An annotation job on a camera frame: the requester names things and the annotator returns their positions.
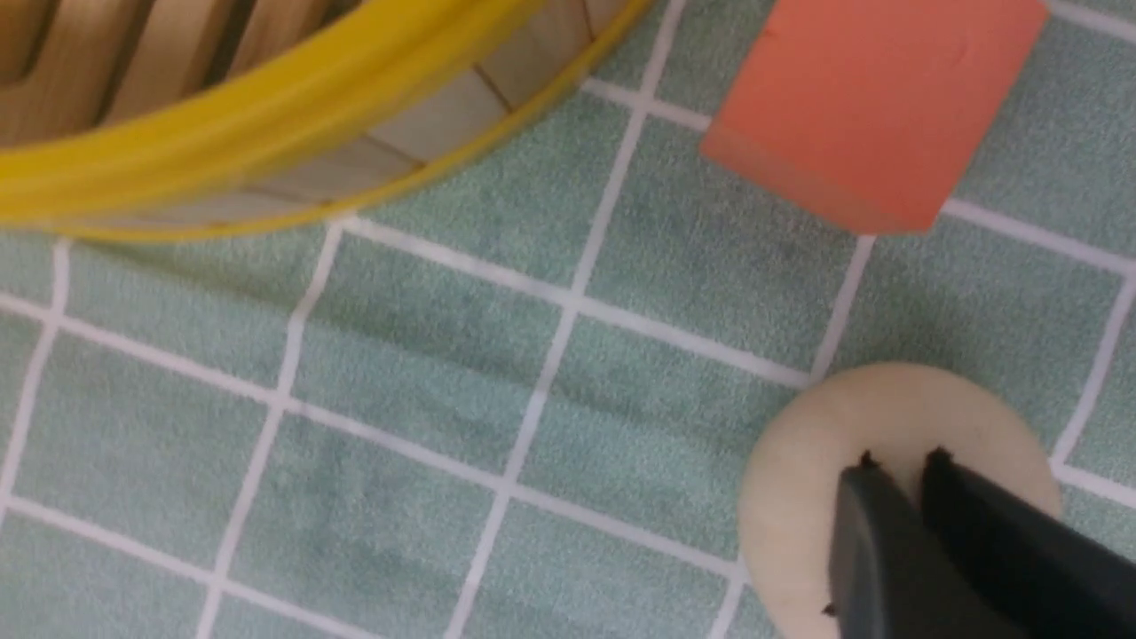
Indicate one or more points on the white bun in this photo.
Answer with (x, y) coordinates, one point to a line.
(896, 412)

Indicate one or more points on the orange cube block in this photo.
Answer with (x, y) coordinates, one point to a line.
(866, 114)

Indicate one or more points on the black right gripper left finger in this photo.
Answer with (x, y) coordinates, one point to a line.
(888, 576)

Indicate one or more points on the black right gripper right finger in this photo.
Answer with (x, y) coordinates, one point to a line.
(1047, 579)

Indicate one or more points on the green checkered tablecloth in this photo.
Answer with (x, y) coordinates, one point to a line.
(518, 404)

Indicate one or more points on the bamboo steamer tray yellow rim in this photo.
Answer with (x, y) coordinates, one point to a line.
(181, 120)

